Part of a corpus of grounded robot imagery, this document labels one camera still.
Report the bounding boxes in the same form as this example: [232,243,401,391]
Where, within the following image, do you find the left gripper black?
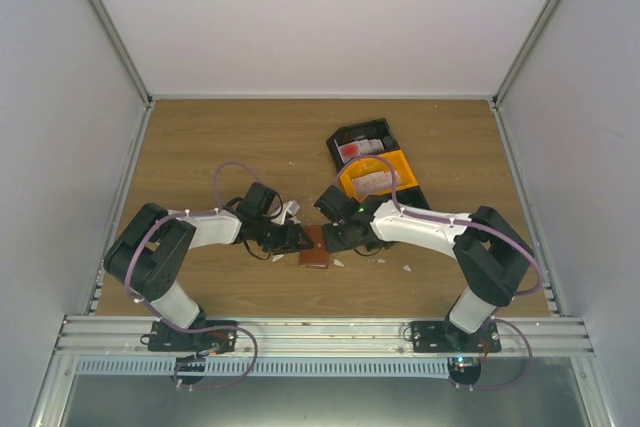
[254,217,306,256]

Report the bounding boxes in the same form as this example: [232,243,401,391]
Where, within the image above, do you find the brown leather card holder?
[299,226,329,269]

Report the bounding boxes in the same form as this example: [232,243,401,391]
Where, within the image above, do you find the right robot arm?
[315,186,542,352]

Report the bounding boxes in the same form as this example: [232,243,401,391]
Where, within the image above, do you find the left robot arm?
[102,182,316,351]

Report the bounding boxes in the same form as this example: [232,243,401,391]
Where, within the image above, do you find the card in yellow bin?
[352,171,402,197]

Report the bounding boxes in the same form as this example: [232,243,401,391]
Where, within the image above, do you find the cards in black bin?
[338,139,385,161]

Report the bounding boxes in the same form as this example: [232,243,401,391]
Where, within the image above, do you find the yellow storage bin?
[339,150,418,201]

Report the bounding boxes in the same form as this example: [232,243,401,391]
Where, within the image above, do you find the black bin with teal item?
[396,187,431,210]

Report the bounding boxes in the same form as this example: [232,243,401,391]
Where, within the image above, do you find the black storage bin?
[326,118,400,170]

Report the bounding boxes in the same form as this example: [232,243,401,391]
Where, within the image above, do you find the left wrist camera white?
[272,200,300,225]

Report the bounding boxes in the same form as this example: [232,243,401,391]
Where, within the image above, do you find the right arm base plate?
[408,320,502,354]

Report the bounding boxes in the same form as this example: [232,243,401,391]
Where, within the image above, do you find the grey slotted cable duct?
[76,356,449,379]

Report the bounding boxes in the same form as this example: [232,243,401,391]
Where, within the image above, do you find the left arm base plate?
[140,320,237,354]

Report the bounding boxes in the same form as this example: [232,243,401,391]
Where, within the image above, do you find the aluminium front rail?
[54,316,595,358]

